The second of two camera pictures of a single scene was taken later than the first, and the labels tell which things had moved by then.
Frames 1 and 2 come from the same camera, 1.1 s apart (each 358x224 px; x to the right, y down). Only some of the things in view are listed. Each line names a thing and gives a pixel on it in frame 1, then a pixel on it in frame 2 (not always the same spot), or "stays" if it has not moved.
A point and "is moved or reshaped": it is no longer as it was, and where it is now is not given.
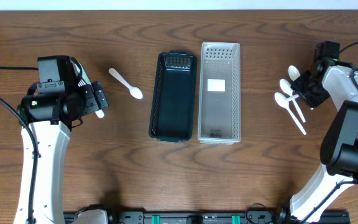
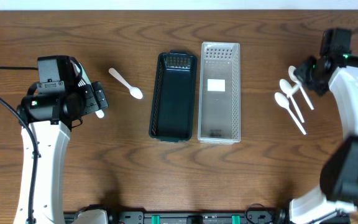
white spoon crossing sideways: [292, 98] is moved or reshaped
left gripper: [95, 99] stays
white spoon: [281, 99] stays
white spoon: [286, 87] stays
